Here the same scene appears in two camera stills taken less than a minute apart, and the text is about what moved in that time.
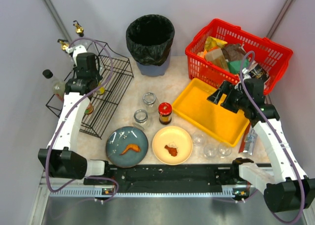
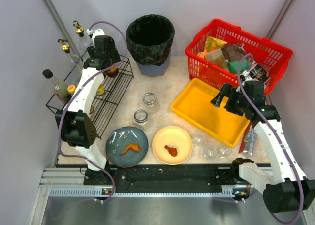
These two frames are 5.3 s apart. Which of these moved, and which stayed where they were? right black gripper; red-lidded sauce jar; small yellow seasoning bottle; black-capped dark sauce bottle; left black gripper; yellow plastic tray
Moved: red-lidded sauce jar; left black gripper
Stayed: small yellow seasoning bottle; yellow plastic tray; black-capped dark sauce bottle; right black gripper
